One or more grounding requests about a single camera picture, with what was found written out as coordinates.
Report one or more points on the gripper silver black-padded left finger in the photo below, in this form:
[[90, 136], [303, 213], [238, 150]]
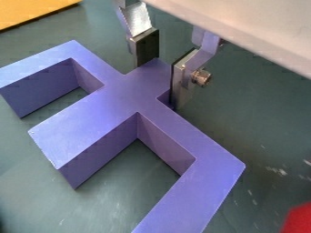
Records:
[[142, 34]]

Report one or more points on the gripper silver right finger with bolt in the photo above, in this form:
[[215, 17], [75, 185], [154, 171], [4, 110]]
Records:
[[187, 70]]

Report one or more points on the purple cross-shaped block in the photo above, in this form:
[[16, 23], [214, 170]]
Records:
[[125, 109]]

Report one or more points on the yellow slotted board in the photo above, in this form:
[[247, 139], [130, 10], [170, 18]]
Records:
[[19, 11]]

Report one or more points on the red cross-shaped block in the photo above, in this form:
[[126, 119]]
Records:
[[298, 220]]

